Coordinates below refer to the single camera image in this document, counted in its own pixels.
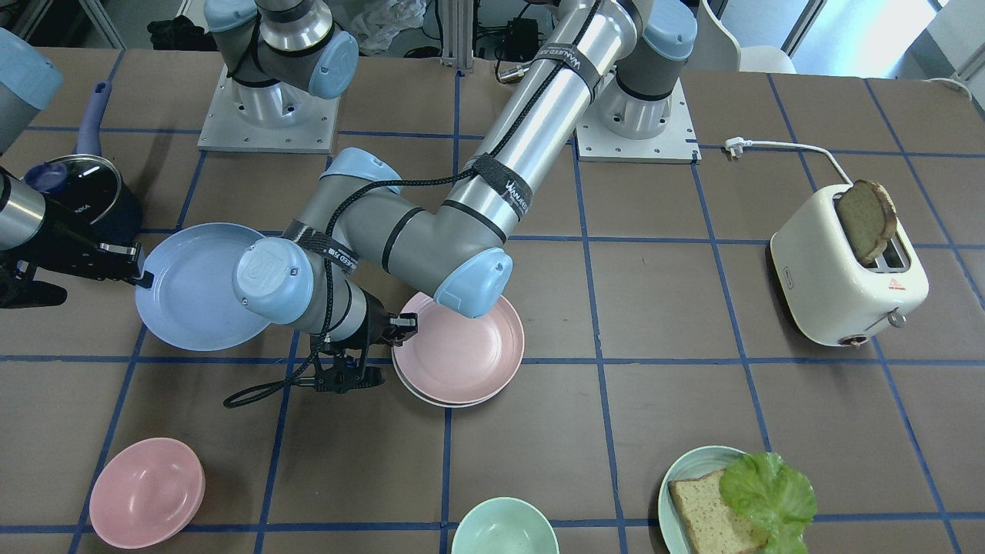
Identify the blue plate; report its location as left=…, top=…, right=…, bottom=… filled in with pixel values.
left=135, top=223, right=269, bottom=352

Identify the pink plate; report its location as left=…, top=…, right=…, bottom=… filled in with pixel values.
left=392, top=293, right=525, bottom=403

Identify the bread slice on plate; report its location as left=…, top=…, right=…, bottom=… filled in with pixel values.
left=669, top=469, right=768, bottom=553

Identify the green bowl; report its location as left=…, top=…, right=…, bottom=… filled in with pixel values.
left=450, top=497, right=559, bottom=553

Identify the blue saucepan with lid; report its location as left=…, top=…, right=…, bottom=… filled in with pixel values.
left=22, top=81, right=143, bottom=245

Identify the lettuce leaf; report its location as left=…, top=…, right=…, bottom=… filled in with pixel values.
left=719, top=452, right=817, bottom=553

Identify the pink bowl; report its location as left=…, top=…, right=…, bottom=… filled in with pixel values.
left=88, top=437, right=206, bottom=549

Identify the toast in toaster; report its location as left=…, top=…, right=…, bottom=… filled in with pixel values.
left=835, top=179, right=898, bottom=266

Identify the white toaster power cable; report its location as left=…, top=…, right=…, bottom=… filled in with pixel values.
left=725, top=137, right=853, bottom=185

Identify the green plate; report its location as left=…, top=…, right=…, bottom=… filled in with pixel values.
left=656, top=446, right=746, bottom=553

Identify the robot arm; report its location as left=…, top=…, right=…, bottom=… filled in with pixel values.
left=224, top=1, right=699, bottom=408
left=1, top=1, right=359, bottom=309

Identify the cream plate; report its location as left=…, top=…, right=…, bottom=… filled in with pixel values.
left=394, top=365, right=506, bottom=408

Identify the white chair back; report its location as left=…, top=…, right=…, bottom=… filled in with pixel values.
left=685, top=1, right=797, bottom=75

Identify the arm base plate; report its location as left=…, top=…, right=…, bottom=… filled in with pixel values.
left=197, top=67, right=340, bottom=155
left=576, top=73, right=701, bottom=164

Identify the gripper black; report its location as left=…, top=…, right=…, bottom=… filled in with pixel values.
left=1, top=208, right=155, bottom=309
left=296, top=293, right=419, bottom=394

